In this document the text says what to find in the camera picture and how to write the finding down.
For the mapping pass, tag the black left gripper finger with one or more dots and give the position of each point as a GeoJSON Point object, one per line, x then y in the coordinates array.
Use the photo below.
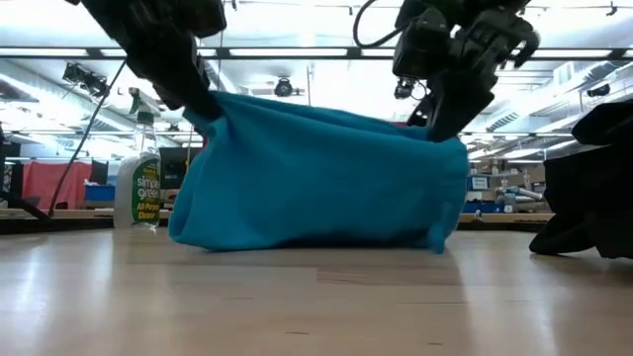
{"type": "Point", "coordinates": [170, 101]}
{"type": "Point", "coordinates": [200, 99]}

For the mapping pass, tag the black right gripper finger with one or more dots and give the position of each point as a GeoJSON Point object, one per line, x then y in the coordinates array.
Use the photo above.
{"type": "Point", "coordinates": [455, 114]}
{"type": "Point", "coordinates": [420, 111]}

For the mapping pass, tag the blue garment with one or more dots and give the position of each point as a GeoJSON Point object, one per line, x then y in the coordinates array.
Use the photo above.
{"type": "Point", "coordinates": [321, 183]}

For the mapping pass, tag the black garment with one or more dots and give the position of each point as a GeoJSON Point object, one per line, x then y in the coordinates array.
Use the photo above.
{"type": "Point", "coordinates": [593, 198]}

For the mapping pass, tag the grey background robot arm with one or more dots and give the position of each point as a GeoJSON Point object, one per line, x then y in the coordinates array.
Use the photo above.
{"type": "Point", "coordinates": [519, 192]}

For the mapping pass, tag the black monitor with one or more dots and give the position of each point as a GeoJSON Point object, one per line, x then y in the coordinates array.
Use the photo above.
{"type": "Point", "coordinates": [173, 168]}

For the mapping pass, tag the shelf with blue bins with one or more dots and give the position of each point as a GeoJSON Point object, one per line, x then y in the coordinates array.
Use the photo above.
{"type": "Point", "coordinates": [489, 185]}

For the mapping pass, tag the wooden workbench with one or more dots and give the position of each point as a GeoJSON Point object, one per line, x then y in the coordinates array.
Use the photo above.
{"type": "Point", "coordinates": [504, 216]}

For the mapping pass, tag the blue bin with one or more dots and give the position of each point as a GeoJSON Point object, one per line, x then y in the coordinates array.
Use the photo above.
{"type": "Point", "coordinates": [99, 193]}

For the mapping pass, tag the black ceiling-hung device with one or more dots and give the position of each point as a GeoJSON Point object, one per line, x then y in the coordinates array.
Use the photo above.
{"type": "Point", "coordinates": [598, 90]}

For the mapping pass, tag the red fabric partition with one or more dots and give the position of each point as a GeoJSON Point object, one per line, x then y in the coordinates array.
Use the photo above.
{"type": "Point", "coordinates": [54, 185]}

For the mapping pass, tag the beige wooden table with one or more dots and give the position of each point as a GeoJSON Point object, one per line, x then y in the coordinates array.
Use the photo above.
{"type": "Point", "coordinates": [74, 213]}

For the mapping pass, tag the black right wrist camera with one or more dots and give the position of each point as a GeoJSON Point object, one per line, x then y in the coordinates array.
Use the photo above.
{"type": "Point", "coordinates": [420, 44]}

